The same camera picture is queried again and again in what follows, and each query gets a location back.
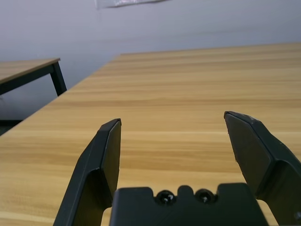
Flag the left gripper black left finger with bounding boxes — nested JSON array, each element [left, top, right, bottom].
[[53, 118, 121, 226]]

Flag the wooden side table black legs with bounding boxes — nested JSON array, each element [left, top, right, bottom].
[[0, 57, 68, 124]]

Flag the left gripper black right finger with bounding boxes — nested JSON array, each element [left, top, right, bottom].
[[223, 111, 301, 226]]

